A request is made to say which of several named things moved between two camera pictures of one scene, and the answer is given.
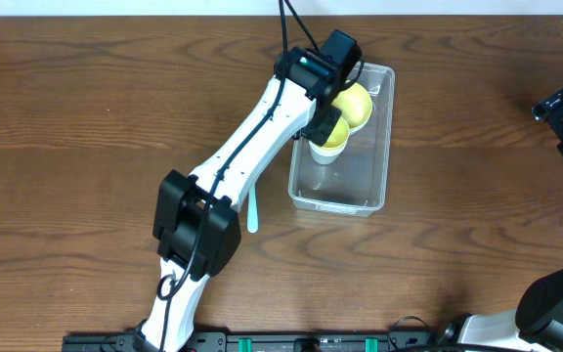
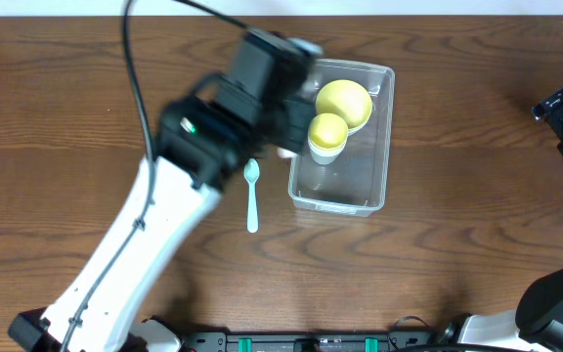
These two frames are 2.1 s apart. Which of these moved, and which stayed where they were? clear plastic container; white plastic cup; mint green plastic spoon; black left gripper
Moved: black left gripper
Stayed: white plastic cup; clear plastic container; mint green plastic spoon
